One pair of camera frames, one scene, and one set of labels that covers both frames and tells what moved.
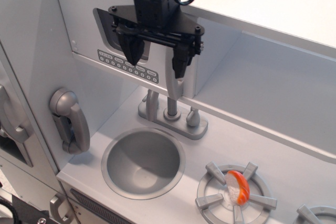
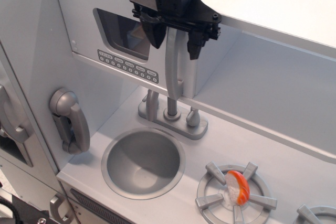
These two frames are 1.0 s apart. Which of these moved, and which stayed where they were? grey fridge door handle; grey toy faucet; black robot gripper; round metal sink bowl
Moved: black robot gripper
Stayed: grey toy faucet; round metal sink bowl; grey fridge door handle
